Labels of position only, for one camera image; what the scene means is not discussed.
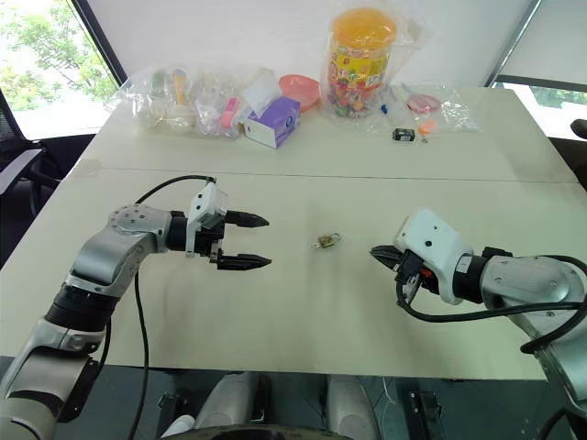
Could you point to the dark window frame post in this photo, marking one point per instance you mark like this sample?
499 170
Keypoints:
98 41
516 43

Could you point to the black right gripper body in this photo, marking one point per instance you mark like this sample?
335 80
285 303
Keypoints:
411 271

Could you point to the small black box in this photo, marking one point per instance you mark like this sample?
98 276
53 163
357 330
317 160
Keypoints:
404 134

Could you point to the clear bag of bottles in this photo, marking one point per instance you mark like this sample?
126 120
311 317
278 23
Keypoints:
156 98

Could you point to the black office chair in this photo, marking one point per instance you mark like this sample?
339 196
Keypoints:
27 156

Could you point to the small orange toy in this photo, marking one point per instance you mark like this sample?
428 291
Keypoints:
428 126

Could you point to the clear bag of pink toys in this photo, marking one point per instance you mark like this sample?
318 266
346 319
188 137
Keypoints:
218 110

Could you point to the dark rounded robot torso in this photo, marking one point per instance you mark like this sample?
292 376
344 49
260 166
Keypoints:
261 433

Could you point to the pink plastic bowl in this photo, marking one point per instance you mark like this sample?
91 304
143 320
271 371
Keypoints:
300 89

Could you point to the purple tissue box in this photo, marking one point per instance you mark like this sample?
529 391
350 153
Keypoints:
275 123

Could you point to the clear bag with pink disc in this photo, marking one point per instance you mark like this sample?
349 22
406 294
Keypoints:
424 103

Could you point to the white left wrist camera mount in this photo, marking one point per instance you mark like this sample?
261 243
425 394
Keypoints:
204 204

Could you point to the clear bag around jar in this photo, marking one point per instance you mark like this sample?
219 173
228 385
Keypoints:
415 32

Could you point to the black floor bracket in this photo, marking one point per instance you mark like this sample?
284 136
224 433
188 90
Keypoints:
424 405

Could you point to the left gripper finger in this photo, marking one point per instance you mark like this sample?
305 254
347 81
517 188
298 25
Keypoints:
243 262
247 220

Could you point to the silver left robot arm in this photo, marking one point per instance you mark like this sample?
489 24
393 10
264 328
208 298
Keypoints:
105 256

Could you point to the small brass padlock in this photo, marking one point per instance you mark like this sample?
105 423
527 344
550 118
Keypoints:
329 239

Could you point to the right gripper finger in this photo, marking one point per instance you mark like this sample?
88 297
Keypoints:
384 250
387 264

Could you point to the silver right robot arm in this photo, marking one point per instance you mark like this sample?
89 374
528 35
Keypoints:
527 279

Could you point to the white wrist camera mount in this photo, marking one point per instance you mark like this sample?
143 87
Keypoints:
431 238
204 204

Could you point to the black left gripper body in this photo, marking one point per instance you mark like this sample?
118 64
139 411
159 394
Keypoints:
207 243

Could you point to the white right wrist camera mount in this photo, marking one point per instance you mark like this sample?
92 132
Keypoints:
431 238

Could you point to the small blue clip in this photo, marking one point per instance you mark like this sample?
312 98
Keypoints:
385 109

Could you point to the orange lid candy jar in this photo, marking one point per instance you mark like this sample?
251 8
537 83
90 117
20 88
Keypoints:
360 64

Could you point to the white robot leg cover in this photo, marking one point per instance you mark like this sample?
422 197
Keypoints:
351 405
229 401

